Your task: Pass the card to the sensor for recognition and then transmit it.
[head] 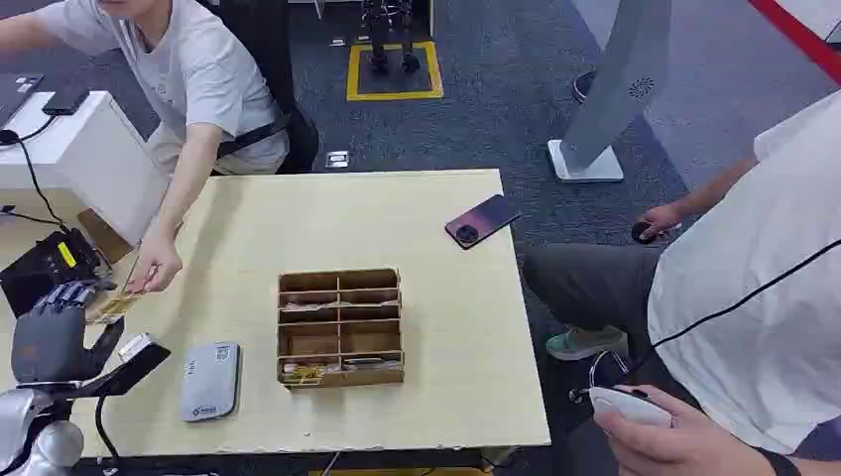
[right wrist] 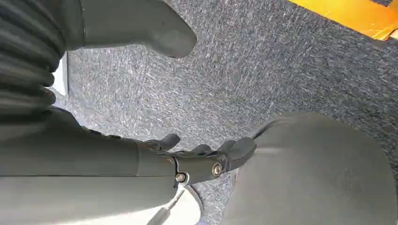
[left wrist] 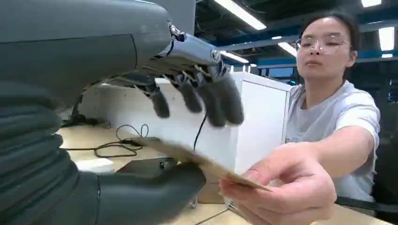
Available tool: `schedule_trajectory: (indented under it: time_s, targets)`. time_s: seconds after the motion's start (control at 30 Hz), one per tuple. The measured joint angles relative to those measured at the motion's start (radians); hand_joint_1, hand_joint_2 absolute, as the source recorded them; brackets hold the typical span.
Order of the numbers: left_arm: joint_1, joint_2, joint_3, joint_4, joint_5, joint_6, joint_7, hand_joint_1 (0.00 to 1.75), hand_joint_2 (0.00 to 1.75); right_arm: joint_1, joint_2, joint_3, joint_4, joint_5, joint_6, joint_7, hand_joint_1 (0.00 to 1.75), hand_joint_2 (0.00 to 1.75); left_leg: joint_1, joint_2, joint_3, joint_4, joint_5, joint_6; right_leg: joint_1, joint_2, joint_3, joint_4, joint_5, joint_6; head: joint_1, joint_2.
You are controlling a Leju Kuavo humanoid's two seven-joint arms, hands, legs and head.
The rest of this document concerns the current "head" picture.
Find dark laptop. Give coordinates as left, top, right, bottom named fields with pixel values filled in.
left=0, top=73, right=46, bottom=130

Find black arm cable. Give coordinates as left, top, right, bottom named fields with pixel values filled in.
left=93, top=393, right=124, bottom=462

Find black box yellow label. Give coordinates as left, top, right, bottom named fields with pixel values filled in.
left=0, top=227, right=105, bottom=319

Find white floor stand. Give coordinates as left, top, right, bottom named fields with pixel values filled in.
left=546, top=0, right=672, bottom=184

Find person's hand giving card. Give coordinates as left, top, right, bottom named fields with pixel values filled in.
left=124, top=231, right=183, bottom=295

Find wooden card box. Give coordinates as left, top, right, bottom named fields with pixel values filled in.
left=276, top=267, right=406, bottom=391

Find person in white shirt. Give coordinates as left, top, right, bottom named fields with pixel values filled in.
left=522, top=88, right=841, bottom=476

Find white side cabinet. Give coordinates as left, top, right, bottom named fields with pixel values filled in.
left=0, top=90, right=171, bottom=248

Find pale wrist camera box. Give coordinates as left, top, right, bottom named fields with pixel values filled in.
left=118, top=332, right=155, bottom=364

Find gold card in box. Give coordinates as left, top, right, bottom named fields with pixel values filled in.
left=282, top=364, right=343, bottom=387

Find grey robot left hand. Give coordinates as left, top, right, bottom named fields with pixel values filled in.
left=11, top=279, right=126, bottom=388

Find pale card in box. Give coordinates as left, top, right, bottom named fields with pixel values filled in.
left=282, top=299, right=400, bottom=312

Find brown cardboard piece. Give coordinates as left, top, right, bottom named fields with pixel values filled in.
left=75, top=207, right=137, bottom=266

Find gold printed card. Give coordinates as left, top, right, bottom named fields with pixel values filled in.
left=85, top=290, right=143, bottom=327

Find white handheld controller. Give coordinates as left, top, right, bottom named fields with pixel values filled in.
left=587, top=386, right=673, bottom=430

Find dark card in box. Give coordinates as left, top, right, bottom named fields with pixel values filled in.
left=341, top=356, right=402, bottom=371

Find green shoe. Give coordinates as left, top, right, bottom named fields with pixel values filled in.
left=544, top=325, right=627, bottom=363

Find person seated across desk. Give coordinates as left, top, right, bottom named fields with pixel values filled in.
left=0, top=0, right=292, bottom=295

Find black robot legs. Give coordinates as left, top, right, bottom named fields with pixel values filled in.
left=361, top=0, right=422, bottom=74

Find black phone on cabinet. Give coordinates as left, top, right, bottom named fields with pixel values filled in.
left=41, top=86, right=91, bottom=118

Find black office chair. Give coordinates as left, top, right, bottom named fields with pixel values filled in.
left=208, top=0, right=321, bottom=177

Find person's hand holding controller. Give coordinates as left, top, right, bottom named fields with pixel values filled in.
left=593, top=384, right=780, bottom=476

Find dark purple smartphone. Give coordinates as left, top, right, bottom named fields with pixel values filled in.
left=444, top=193, right=523, bottom=252

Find black shoe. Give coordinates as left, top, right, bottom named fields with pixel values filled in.
left=570, top=69, right=599, bottom=105

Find person's hand holding black device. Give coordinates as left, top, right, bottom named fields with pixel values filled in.
left=636, top=203, right=688, bottom=242

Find grey rounded flat device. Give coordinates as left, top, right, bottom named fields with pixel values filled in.
left=179, top=341, right=242, bottom=423

